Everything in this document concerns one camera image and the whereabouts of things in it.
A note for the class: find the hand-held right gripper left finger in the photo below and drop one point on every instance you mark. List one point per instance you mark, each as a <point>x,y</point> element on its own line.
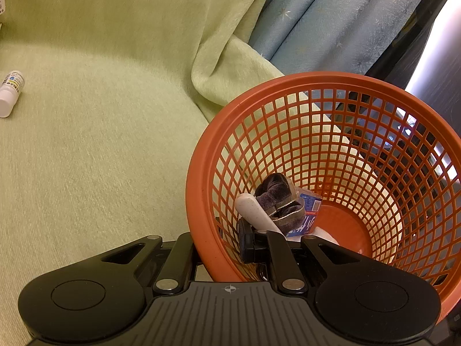
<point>180,253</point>

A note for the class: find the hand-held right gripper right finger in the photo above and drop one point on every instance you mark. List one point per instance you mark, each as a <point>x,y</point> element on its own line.
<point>254,248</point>

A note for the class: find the orange plastic mesh basket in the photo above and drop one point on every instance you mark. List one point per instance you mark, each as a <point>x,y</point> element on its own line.
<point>201,187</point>

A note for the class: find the blue label clear packet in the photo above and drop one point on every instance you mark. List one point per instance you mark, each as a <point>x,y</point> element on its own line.
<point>311,205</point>

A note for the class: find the small white dropper bottle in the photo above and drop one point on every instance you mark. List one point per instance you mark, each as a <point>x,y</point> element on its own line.
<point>10,92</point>

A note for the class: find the white printed box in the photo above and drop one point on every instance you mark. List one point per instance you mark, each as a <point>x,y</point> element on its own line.
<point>3,1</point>

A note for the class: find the white tissue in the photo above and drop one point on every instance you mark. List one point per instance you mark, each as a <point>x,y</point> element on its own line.
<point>324,233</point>

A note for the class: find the light green fleece blanket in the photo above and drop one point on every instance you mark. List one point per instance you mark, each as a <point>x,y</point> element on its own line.
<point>108,158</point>

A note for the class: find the blue star print curtain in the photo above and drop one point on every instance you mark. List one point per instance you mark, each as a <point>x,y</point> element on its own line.
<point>324,18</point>

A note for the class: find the dark wooden furniture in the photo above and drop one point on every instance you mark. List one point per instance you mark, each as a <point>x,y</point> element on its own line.
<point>403,54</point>

